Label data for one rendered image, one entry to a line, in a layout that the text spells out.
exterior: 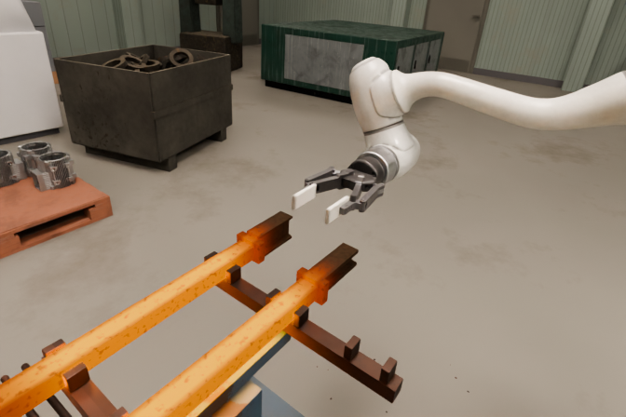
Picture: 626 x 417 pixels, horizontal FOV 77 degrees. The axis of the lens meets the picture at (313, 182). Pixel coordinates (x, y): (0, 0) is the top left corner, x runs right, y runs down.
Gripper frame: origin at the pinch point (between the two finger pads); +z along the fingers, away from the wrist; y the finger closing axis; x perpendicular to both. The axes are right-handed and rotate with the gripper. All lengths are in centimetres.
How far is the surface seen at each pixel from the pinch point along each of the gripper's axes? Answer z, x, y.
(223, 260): 24.1, 1.2, -0.3
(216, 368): 36.5, 1.2, -12.8
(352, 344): 25.0, 1.0, -22.1
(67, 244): -14, -94, 165
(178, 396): 40.8, 1.1, -12.4
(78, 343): 43.5, 1.2, 0.5
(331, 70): -373, -55, 238
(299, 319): 25.4, 0.4, -15.0
